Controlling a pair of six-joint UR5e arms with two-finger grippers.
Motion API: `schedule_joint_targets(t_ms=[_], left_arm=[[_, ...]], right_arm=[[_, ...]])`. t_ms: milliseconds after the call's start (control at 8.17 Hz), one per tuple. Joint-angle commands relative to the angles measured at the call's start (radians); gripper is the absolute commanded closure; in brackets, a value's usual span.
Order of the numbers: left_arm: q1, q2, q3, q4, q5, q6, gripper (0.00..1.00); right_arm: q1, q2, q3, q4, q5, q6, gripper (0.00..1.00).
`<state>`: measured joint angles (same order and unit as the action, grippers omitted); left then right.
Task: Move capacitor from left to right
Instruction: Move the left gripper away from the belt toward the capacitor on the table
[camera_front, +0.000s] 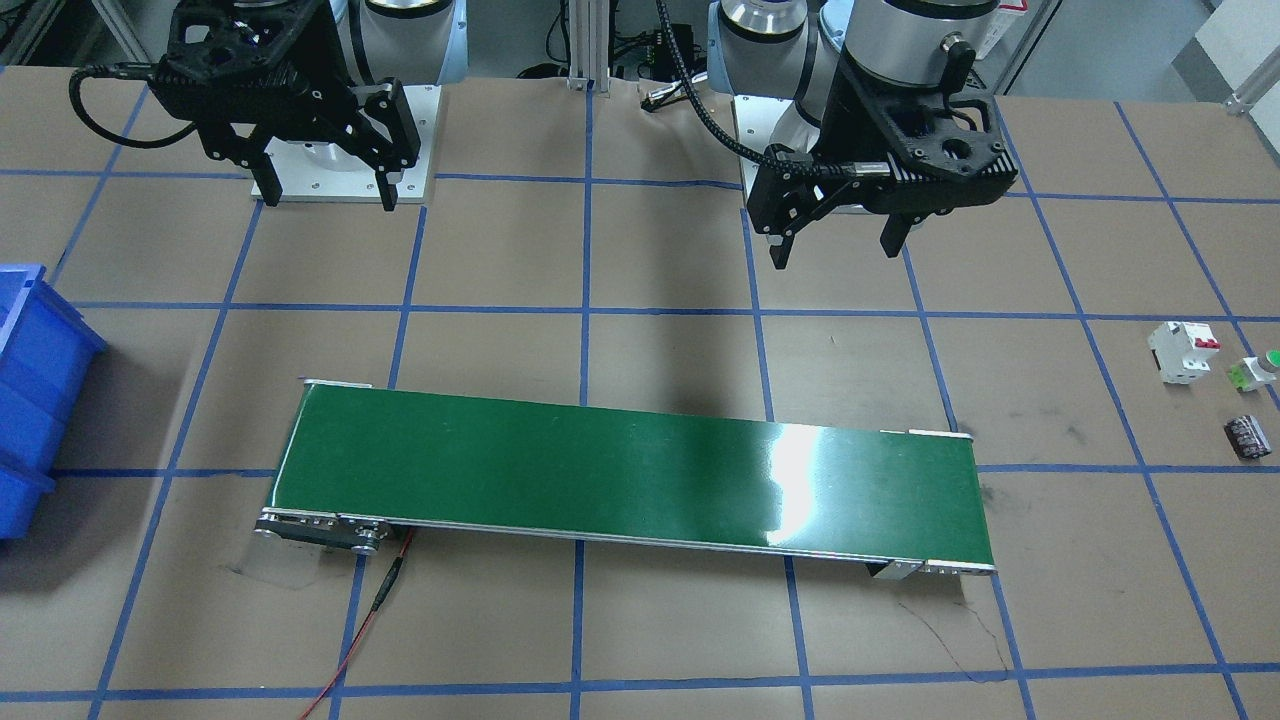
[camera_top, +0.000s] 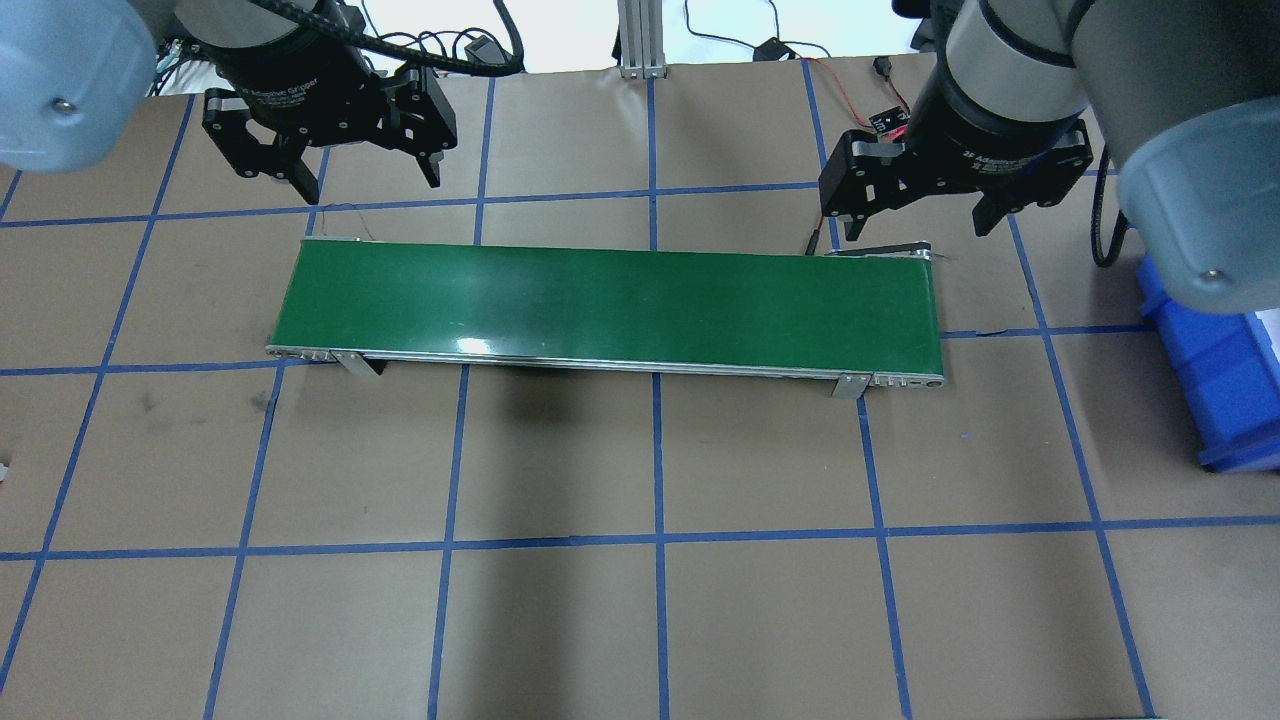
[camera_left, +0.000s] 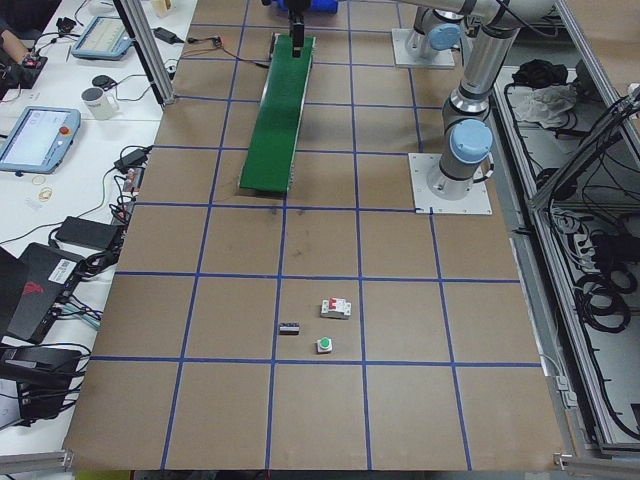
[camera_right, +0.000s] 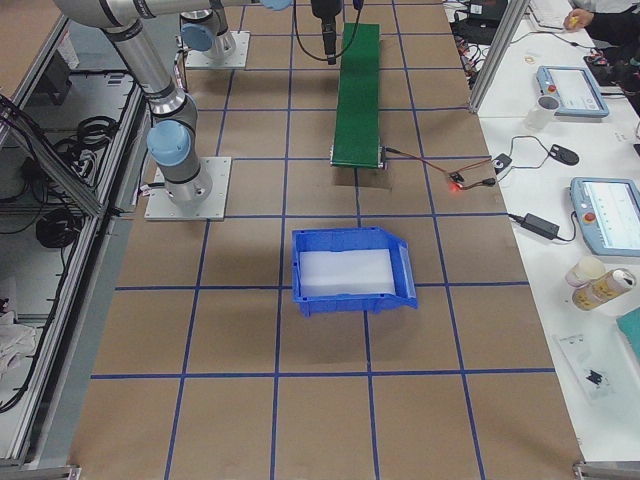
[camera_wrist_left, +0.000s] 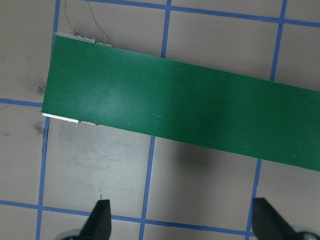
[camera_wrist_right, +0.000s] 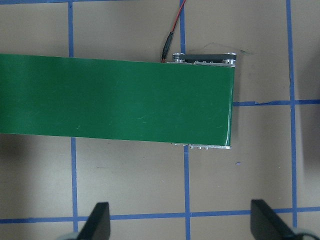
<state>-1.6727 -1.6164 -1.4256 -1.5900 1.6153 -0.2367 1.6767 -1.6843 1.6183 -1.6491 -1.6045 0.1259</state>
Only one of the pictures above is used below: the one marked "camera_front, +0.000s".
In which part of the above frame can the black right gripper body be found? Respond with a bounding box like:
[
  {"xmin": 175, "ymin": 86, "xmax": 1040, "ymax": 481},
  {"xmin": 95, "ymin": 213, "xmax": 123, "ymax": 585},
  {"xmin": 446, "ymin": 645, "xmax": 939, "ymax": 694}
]
[{"xmin": 148, "ymin": 1, "xmax": 421, "ymax": 169}]

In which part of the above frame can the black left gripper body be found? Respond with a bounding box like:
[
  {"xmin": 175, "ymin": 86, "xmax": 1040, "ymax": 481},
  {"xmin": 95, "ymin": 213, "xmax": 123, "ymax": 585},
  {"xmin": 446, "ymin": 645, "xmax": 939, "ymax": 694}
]
[{"xmin": 748, "ymin": 36, "xmax": 1018, "ymax": 234}]

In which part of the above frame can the black cylindrical capacitor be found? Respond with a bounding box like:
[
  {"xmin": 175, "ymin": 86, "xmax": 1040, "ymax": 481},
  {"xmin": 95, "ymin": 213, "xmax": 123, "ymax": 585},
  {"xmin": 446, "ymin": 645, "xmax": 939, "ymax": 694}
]
[{"xmin": 1222, "ymin": 414, "xmax": 1274, "ymax": 460}]

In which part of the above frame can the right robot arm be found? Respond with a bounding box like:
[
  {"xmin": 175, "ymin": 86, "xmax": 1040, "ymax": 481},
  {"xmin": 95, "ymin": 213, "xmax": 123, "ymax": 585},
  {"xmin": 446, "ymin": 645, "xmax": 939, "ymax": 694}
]
[{"xmin": 148, "ymin": 1, "xmax": 468, "ymax": 210}]

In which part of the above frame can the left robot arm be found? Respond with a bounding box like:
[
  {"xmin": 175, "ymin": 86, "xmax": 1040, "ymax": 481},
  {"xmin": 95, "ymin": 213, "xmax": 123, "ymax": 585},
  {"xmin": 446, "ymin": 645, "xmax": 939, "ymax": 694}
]
[{"xmin": 707, "ymin": 1, "xmax": 1018, "ymax": 270}]

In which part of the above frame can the black power adapter box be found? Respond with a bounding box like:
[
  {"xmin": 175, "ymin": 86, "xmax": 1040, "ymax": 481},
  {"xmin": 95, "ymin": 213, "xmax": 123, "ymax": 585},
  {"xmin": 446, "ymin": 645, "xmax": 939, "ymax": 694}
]
[{"xmin": 637, "ymin": 23, "xmax": 707, "ymax": 82}]

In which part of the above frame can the green conveyor belt unit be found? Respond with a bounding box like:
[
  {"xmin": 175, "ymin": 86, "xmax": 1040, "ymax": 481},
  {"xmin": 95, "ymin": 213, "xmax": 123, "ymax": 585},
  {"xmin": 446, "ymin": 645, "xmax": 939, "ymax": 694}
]
[{"xmin": 255, "ymin": 380, "xmax": 996, "ymax": 580}]

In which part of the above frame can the blue plastic bin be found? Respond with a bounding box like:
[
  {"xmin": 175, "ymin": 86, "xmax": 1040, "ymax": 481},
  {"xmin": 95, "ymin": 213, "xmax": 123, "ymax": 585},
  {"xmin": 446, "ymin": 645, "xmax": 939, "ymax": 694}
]
[{"xmin": 1, "ymin": 264, "xmax": 108, "ymax": 541}]

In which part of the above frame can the white circuit breaker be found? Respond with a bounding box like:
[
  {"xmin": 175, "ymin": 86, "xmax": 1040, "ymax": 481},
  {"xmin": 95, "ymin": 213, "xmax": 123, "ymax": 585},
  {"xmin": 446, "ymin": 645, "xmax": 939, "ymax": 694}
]
[{"xmin": 1147, "ymin": 322, "xmax": 1221, "ymax": 386}]

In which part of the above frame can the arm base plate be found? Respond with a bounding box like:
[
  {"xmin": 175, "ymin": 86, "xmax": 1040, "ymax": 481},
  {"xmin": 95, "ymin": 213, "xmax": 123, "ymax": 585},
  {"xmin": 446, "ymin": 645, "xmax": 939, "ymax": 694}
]
[
  {"xmin": 732, "ymin": 95, "xmax": 819, "ymax": 152},
  {"xmin": 266, "ymin": 85, "xmax": 443, "ymax": 205}
]

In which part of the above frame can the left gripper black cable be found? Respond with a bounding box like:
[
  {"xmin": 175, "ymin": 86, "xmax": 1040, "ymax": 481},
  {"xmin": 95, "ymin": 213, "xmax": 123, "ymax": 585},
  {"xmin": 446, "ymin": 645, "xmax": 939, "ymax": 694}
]
[{"xmin": 655, "ymin": 0, "xmax": 801, "ymax": 167}]

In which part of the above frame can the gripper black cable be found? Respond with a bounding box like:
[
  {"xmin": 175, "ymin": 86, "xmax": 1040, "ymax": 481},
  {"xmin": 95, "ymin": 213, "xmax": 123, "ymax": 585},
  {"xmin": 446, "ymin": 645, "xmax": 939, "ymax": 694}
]
[
  {"xmin": 655, "ymin": 0, "xmax": 801, "ymax": 167},
  {"xmin": 68, "ymin": 63, "xmax": 201, "ymax": 151}
]

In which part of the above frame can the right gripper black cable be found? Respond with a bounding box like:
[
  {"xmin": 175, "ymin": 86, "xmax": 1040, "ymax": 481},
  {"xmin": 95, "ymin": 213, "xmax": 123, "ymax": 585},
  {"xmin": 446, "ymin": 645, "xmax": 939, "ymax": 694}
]
[{"xmin": 68, "ymin": 63, "xmax": 201, "ymax": 151}]

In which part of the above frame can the aluminium frame post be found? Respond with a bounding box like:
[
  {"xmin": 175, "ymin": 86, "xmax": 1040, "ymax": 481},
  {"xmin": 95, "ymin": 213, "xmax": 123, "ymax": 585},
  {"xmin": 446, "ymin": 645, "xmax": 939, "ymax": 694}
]
[{"xmin": 566, "ymin": 0, "xmax": 613, "ymax": 95}]

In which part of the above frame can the green push button switch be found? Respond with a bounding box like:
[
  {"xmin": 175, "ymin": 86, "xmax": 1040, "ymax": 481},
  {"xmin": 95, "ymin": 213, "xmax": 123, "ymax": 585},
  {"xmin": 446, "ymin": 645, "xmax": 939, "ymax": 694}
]
[{"xmin": 1228, "ymin": 348, "xmax": 1280, "ymax": 393}]

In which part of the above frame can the red and black cable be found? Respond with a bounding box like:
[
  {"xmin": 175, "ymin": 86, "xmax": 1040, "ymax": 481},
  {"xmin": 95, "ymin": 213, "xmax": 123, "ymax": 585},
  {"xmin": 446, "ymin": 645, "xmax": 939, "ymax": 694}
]
[{"xmin": 298, "ymin": 527, "xmax": 419, "ymax": 720}]

